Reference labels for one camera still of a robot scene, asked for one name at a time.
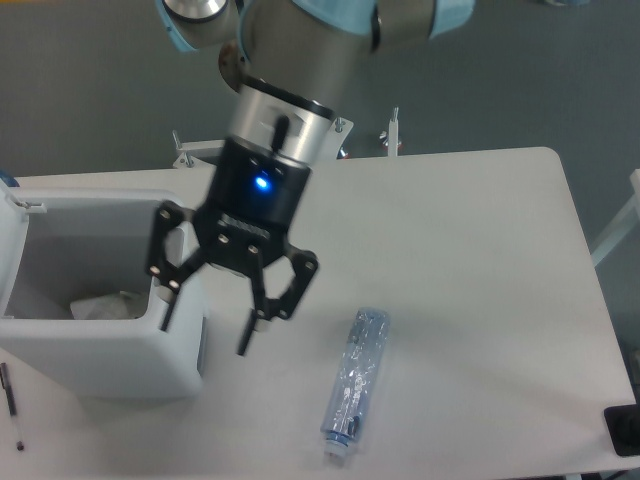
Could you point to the white metal frame right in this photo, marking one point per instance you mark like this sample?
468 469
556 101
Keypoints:
623 222

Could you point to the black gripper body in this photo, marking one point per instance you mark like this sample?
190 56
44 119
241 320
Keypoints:
251 203

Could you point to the crushed clear plastic bottle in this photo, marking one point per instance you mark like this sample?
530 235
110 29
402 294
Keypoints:
354 382

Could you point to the white open trash can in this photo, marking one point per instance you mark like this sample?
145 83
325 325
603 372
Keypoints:
59 245

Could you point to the white clamp post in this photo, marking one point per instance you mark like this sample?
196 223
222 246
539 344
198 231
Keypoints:
390 139

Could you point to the white paper wrapper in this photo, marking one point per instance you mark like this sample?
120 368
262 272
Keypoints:
116 306

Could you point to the black device at table edge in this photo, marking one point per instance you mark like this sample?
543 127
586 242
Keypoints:
623 426

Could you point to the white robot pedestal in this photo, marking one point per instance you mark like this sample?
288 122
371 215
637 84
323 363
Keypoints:
198 154

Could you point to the black pen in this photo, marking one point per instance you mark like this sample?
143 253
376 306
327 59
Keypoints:
12 406

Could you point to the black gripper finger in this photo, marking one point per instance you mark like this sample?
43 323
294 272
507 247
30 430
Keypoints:
168 217
304 264

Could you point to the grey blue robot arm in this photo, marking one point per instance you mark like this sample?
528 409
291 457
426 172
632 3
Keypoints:
298 57

